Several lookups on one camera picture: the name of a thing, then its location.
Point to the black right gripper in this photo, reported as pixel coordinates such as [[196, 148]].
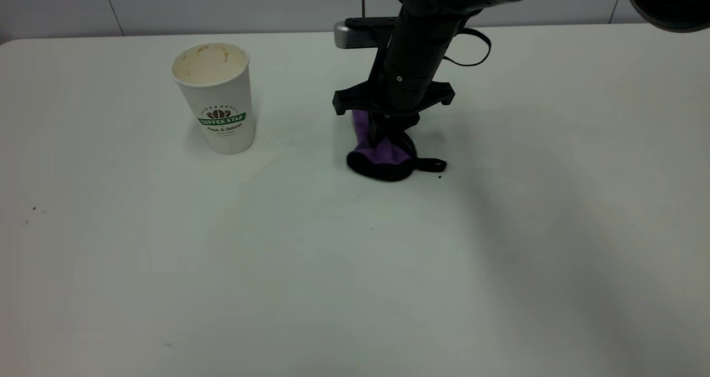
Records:
[[407, 72]]

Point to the purple black-edged cleaning cloth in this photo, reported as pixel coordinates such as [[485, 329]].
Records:
[[383, 155]]

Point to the white paper coffee cup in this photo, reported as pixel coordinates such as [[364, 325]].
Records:
[[219, 100]]

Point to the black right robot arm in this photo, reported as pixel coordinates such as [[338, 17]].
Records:
[[438, 0]]

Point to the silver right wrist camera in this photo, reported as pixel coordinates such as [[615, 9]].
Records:
[[349, 36]]

